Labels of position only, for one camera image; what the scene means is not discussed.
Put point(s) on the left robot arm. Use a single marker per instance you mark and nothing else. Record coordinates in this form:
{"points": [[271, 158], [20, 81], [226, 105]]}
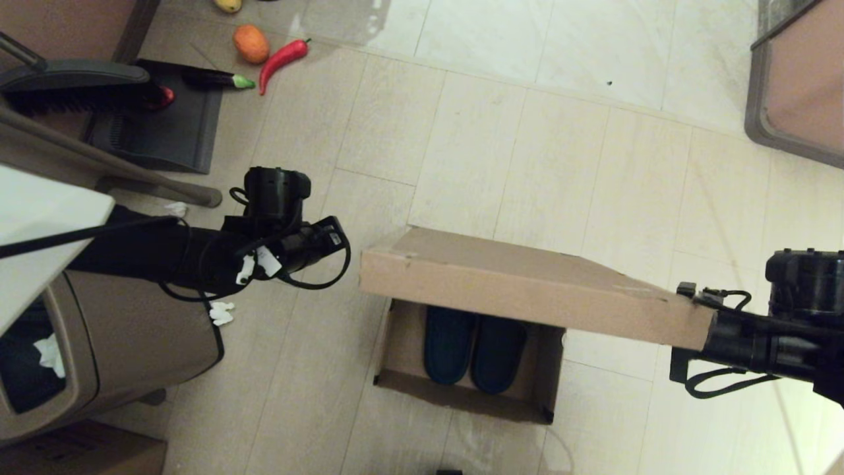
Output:
{"points": [[145, 254]]}

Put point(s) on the red chili pepper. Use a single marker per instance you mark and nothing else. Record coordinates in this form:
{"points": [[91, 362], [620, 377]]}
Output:
{"points": [[281, 61]]}

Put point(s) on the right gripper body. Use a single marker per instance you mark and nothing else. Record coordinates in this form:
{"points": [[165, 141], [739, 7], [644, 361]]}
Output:
{"points": [[717, 330]]}

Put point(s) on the dark grey dustpan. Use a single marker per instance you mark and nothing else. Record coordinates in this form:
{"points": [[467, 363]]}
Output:
{"points": [[165, 135]]}

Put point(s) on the small red toy fruit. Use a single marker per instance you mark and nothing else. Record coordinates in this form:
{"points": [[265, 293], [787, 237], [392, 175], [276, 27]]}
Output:
{"points": [[167, 97]]}

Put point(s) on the brown cardboard shoe box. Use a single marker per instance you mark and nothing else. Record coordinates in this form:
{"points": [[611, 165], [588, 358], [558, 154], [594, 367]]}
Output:
{"points": [[527, 284]]}

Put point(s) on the yellow toy fruit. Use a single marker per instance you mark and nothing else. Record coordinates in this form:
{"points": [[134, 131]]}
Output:
{"points": [[227, 5]]}

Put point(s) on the black broom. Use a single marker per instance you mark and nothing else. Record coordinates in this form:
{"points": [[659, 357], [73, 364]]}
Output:
{"points": [[79, 97]]}

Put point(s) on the orange toy fruit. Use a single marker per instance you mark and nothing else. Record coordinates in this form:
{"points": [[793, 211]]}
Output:
{"points": [[251, 45]]}

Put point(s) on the dark blue slipper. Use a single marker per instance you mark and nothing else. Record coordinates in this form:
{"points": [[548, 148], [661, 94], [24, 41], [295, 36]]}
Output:
{"points": [[450, 346], [499, 356]]}

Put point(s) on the toy eggplant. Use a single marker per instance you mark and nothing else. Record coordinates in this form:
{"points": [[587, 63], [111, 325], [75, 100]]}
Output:
{"points": [[211, 80]]}

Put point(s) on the closed brown cardboard carton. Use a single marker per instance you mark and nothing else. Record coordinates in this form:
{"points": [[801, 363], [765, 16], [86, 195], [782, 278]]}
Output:
{"points": [[79, 455]]}

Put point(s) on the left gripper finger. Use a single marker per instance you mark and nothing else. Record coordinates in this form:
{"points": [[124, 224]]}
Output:
{"points": [[342, 244], [338, 226]]}

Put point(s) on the brown trash bin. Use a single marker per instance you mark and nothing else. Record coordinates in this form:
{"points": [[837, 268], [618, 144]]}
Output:
{"points": [[132, 349]]}

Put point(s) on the white crumpled tissue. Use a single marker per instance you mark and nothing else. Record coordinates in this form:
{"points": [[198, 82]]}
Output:
{"points": [[222, 314], [177, 210], [51, 356]]}

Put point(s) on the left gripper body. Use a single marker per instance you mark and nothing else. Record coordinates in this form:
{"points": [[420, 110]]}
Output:
{"points": [[306, 247]]}

